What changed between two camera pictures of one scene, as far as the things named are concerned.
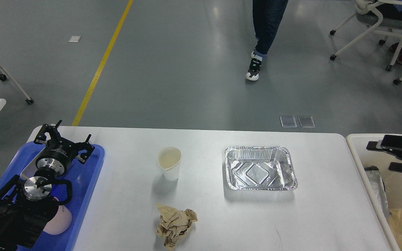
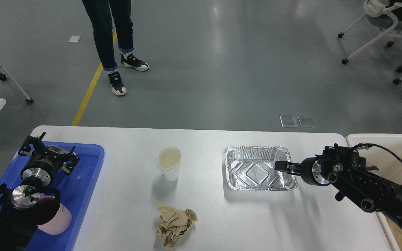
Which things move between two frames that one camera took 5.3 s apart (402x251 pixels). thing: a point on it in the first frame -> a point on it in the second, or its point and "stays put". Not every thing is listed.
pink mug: x=60 y=223 stays put
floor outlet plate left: x=288 y=121 stays put
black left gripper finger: x=82 y=157 -> x=71 y=160
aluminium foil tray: x=260 y=168 stays put
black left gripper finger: x=41 y=138 -> x=38 y=145
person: x=267 y=14 -> x=101 y=16
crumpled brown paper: x=174 y=222 stays put
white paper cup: x=168 y=159 stays put
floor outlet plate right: x=306 y=121 stays put
